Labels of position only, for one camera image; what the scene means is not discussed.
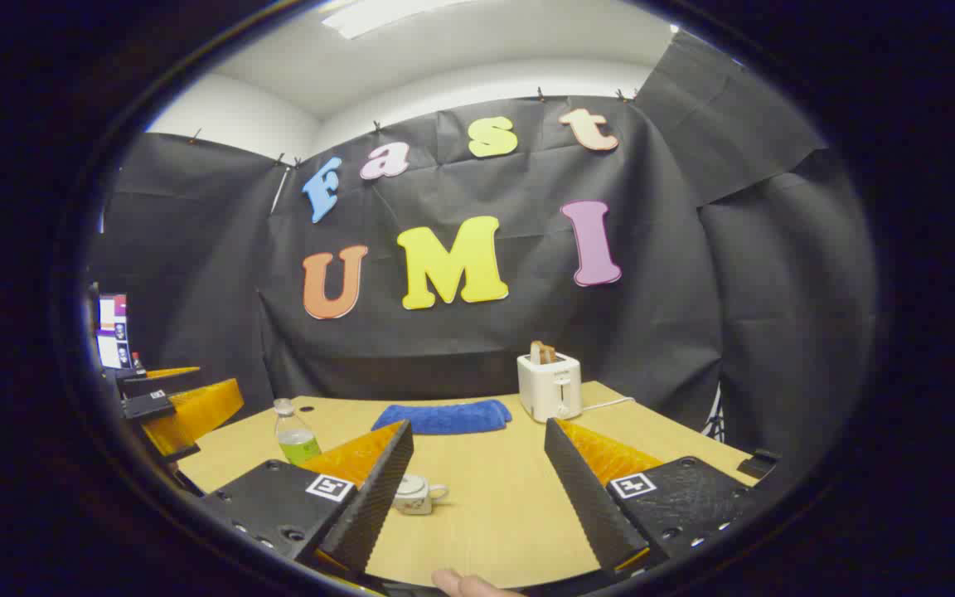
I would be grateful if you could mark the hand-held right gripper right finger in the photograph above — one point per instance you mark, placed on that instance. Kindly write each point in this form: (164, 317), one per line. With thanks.
(585, 497)

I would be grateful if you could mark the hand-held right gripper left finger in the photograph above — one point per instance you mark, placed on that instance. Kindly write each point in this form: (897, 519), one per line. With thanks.
(378, 497)

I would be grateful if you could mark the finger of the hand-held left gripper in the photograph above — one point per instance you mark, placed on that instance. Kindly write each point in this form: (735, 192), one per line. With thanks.
(196, 410)
(158, 385)

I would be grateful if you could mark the white ceramic teacup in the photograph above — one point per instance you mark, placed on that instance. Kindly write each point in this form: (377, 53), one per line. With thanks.
(415, 502)

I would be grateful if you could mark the white teacup lid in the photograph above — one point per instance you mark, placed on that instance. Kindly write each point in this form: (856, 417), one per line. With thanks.
(415, 482)

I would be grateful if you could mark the clear green-label water bottle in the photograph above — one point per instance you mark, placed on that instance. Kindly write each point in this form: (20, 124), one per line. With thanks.
(295, 439)

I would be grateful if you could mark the red-capped clear bottle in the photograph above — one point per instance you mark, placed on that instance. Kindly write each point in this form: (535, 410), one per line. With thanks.
(138, 363)

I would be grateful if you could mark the computer monitor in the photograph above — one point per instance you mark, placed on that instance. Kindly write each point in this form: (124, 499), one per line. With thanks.
(113, 332)

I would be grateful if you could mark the blue towel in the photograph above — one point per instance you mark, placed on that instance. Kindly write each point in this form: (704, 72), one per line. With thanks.
(444, 417)

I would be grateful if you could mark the white toaster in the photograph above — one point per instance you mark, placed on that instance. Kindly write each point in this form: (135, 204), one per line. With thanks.
(550, 390)

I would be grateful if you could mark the toasted bread slice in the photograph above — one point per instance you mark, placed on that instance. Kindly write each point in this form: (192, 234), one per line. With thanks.
(542, 353)

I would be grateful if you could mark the metal tripod stand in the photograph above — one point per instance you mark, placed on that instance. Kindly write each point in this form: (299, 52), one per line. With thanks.
(714, 414)

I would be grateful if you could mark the black table clamp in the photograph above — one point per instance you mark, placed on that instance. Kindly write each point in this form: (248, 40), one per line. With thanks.
(759, 463)

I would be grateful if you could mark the ceiling light panel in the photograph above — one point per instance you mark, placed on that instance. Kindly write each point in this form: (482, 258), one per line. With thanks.
(386, 16)

